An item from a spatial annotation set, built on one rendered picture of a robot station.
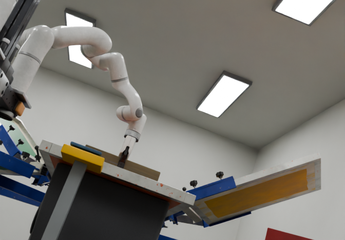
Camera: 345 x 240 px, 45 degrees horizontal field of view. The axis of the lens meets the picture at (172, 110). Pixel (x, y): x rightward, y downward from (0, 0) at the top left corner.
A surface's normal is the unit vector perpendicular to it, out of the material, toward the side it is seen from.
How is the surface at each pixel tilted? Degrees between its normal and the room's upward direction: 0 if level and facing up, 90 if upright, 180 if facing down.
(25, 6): 90
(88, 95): 90
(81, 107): 90
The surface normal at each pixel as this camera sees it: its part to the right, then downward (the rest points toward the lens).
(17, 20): 0.13, -0.33
